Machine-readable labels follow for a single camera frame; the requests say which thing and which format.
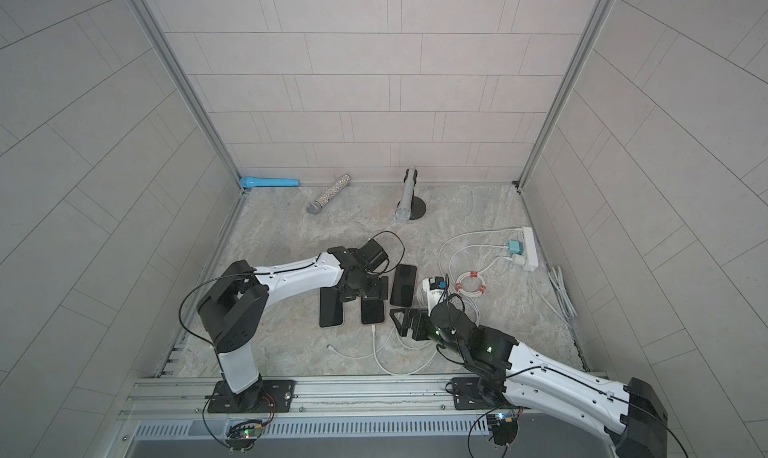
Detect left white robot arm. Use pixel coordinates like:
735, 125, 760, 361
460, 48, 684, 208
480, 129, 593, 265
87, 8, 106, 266
197, 239, 389, 413

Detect white charger plug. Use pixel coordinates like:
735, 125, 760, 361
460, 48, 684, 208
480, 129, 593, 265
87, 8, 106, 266
509, 254, 527, 266

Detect glitter microphone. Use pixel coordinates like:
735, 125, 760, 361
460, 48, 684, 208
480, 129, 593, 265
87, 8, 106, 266
306, 174, 351, 214

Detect white coiled cable red ties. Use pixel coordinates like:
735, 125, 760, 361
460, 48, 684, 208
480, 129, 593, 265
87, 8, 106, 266
437, 227, 521, 299

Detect right green circuit board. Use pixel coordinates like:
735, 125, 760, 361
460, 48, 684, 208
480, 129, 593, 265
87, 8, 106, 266
486, 413, 519, 447

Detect black phone pink case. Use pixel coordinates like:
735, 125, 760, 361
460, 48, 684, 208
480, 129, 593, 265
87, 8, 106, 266
390, 264, 417, 307
360, 299, 386, 325

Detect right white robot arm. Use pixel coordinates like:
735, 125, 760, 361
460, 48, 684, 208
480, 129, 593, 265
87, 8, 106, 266
390, 301, 668, 457

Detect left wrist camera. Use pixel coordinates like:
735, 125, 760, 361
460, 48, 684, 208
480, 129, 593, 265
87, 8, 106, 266
358, 238, 389, 272

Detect black phone grey case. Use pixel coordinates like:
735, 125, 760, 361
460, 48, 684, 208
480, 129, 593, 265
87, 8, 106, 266
319, 287, 344, 328

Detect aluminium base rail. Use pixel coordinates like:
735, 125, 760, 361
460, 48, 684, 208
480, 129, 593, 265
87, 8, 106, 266
111, 374, 604, 453

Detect white power strip cord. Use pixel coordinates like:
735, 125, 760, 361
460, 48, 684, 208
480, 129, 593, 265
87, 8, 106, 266
542, 264, 580, 339

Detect grey tube on black base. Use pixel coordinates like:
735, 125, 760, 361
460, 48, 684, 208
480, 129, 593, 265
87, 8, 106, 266
395, 166, 426, 222

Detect teal charger plug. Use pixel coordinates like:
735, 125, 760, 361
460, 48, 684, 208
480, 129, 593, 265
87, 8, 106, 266
507, 240, 525, 255

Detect white power strip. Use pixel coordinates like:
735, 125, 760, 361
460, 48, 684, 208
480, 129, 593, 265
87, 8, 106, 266
522, 226, 540, 272

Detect green circuit board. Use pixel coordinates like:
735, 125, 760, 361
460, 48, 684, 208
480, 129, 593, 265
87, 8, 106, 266
486, 413, 519, 447
225, 419, 265, 453

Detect blue flashlight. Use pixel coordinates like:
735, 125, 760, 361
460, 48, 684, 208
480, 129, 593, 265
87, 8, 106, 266
240, 176, 300, 189

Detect left green circuit board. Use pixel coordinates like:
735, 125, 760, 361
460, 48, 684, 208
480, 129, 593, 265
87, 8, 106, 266
225, 419, 265, 453

